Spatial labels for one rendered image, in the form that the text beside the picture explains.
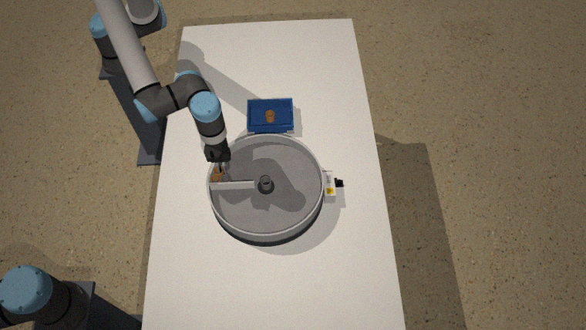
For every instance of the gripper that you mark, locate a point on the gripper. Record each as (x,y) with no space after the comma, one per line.
(216,149)

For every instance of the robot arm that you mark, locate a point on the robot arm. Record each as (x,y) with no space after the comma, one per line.
(128,37)
(64,311)

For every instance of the blue crate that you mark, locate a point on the blue crate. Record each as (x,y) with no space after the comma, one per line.
(259,124)

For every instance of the grey turntable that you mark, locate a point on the grey turntable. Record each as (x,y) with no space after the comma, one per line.
(275,215)

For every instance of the steel bushing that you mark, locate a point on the steel bushing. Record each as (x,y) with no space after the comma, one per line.
(266,185)

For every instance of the white control box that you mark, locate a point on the white control box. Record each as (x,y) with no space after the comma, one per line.
(331,189)

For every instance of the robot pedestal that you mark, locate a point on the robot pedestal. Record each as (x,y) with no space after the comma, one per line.
(139,128)
(84,287)

